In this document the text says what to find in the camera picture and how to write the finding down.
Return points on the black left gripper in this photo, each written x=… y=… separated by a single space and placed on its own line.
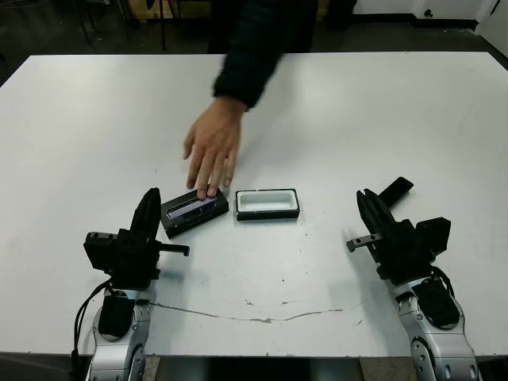
x=135 y=262

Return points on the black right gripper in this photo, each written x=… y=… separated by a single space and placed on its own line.
x=401 y=254

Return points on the black box lid with window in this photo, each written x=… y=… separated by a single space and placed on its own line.
x=178 y=224

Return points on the black camera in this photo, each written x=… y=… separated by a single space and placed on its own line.
x=397 y=190

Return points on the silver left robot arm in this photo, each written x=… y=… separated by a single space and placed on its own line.
x=119 y=317

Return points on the person's dark sleeved forearm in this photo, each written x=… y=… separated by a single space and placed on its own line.
x=254 y=59

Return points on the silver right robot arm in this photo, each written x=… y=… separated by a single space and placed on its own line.
x=436 y=345

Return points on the black box base white insert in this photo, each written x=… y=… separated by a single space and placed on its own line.
x=266 y=215

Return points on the person's bare hand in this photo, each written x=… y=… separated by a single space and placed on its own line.
x=214 y=139

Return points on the dark robot body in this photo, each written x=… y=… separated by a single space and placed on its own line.
x=258 y=371

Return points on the black chair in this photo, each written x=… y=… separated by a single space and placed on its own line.
x=163 y=28
x=85 y=24

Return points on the black trash bin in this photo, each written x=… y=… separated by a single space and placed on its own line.
x=339 y=14

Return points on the wooden cabinet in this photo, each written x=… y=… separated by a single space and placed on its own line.
x=151 y=10

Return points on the white door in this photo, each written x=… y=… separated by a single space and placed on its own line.
x=496 y=24

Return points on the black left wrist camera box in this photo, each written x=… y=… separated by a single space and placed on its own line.
x=99 y=252

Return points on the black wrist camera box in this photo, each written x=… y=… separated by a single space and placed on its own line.
x=434 y=236
x=99 y=252

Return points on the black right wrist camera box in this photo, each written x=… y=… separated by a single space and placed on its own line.
x=434 y=236

